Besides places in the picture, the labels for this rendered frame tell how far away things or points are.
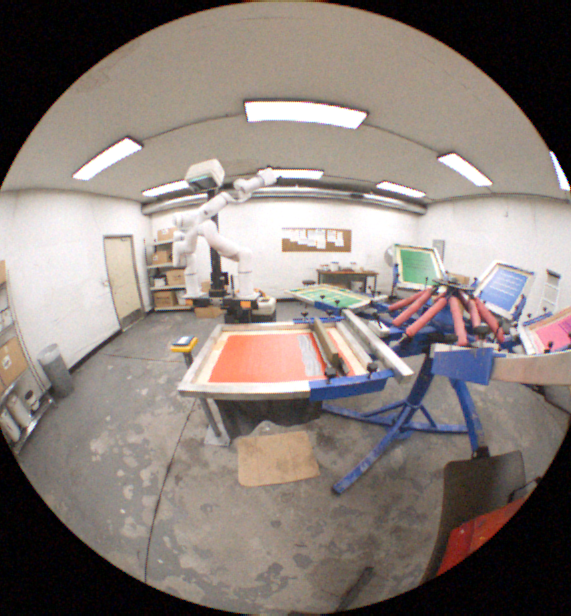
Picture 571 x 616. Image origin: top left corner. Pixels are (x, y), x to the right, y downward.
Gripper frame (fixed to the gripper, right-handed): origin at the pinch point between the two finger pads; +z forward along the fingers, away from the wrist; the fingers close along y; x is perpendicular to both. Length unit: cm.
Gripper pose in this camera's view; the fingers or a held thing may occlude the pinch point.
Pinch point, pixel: (279, 171)
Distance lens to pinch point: 129.6
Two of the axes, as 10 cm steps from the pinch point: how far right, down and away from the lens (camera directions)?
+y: 3.7, 6.3, 6.8
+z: 7.3, -6.5, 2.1
